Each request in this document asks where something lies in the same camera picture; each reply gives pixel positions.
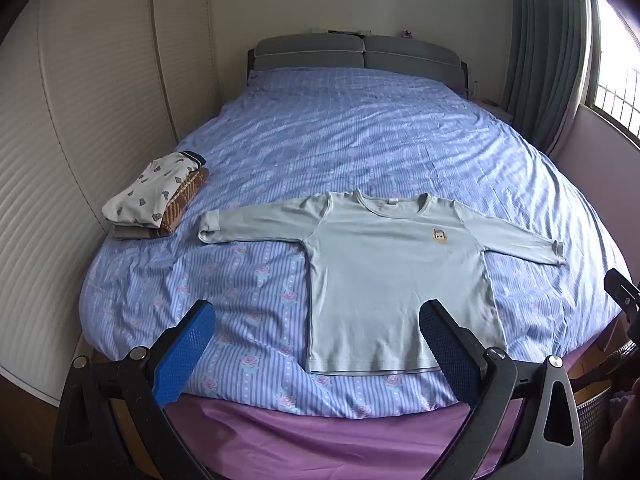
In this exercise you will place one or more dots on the small purple ornament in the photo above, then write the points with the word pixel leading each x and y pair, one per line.
pixel 406 34

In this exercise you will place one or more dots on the purple mattress cover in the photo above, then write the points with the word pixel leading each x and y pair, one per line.
pixel 325 445

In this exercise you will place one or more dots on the folded white patterned garment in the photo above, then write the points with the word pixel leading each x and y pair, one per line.
pixel 145 190

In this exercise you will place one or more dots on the blue striped floral bed sheet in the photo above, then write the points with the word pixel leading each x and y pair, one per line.
pixel 325 135

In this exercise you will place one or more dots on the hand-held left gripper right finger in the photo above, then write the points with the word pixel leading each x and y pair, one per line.
pixel 450 355

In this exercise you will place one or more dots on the light green long-sleeve shirt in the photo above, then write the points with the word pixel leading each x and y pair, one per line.
pixel 390 270

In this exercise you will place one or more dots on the folded brown plaid garment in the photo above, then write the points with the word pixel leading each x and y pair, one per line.
pixel 182 201

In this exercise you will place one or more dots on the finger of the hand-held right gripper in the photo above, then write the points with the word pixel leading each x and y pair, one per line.
pixel 622 291

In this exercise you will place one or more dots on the dark bed headboard frame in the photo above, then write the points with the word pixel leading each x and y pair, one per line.
pixel 250 65

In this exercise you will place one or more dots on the white slatted wardrobe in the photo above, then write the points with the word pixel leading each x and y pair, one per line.
pixel 75 135

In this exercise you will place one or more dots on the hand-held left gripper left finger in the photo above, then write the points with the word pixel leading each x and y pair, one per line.
pixel 185 355

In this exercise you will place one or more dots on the grey woven basket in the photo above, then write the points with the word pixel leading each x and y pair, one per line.
pixel 592 415

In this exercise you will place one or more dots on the window with grille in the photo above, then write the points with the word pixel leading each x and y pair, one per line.
pixel 617 70

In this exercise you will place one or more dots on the grey-green curtain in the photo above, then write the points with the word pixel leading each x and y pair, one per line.
pixel 547 50

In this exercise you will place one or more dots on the grey headboard cushion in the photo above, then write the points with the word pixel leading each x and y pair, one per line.
pixel 310 51
pixel 412 54

